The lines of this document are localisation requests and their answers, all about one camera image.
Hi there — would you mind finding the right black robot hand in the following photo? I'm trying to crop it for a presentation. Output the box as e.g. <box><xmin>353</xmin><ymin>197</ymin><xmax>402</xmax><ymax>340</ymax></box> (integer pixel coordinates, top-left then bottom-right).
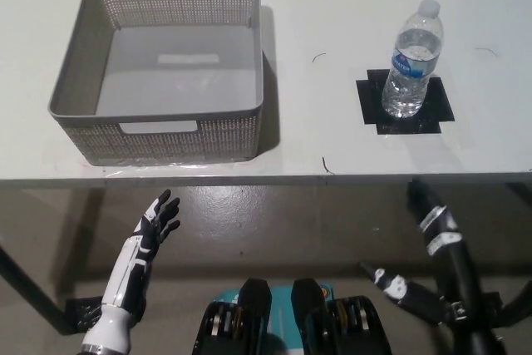
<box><xmin>360</xmin><ymin>180</ymin><xmax>490</xmax><ymax>326</ymax></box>

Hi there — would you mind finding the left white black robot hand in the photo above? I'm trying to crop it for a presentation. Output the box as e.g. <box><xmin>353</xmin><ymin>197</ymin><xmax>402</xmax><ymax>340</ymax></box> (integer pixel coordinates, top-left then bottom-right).
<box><xmin>101</xmin><ymin>189</ymin><xmax>182</xmax><ymax>323</ymax></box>

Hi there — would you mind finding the clear plastic water bottle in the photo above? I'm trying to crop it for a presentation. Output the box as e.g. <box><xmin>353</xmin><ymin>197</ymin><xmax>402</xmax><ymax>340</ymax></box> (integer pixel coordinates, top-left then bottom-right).
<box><xmin>381</xmin><ymin>0</ymin><xmax>442</xmax><ymax>119</ymax></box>

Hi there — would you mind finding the dark metal table leg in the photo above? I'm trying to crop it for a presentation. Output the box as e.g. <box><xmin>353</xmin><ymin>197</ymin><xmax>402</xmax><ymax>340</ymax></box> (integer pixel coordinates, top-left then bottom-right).
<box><xmin>496</xmin><ymin>286</ymin><xmax>532</xmax><ymax>328</ymax></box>
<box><xmin>0</xmin><ymin>241</ymin><xmax>72</xmax><ymax>333</ymax></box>

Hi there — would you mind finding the black teal robot torso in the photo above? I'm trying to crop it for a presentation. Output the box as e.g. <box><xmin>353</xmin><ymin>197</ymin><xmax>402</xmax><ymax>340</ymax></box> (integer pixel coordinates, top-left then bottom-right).
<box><xmin>193</xmin><ymin>277</ymin><xmax>379</xmax><ymax>355</ymax></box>

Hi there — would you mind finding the grey perforated plastic basket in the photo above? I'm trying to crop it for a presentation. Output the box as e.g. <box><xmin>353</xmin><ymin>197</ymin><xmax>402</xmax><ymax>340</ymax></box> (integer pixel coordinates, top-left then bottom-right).
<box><xmin>47</xmin><ymin>0</ymin><xmax>266</xmax><ymax>167</ymax></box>

